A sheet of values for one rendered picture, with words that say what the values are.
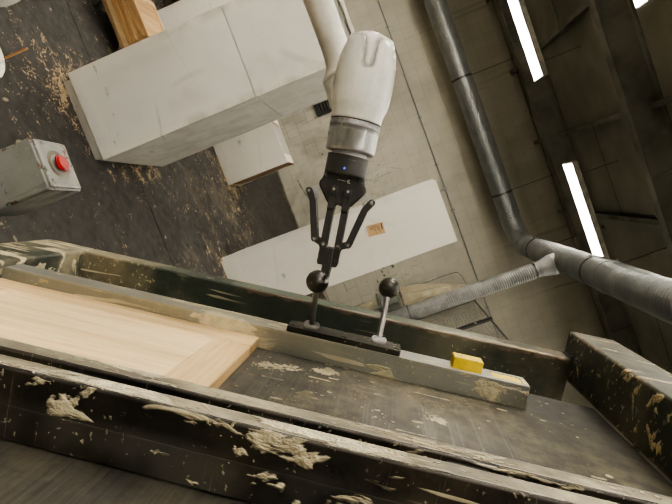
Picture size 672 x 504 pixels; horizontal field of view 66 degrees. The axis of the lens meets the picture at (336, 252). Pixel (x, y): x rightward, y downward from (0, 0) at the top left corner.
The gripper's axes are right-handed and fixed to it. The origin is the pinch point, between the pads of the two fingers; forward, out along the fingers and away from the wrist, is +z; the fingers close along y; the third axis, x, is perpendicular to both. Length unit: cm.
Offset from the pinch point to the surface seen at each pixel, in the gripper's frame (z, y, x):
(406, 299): 94, -54, -563
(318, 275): 0.4, 0.0, 10.7
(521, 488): 9, -25, 50
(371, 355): 12.5, -11.1, 6.6
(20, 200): 1, 69, -11
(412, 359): 11.7, -18.0, 6.3
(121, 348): 14.1, 23.5, 25.5
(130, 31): -109, 216, -303
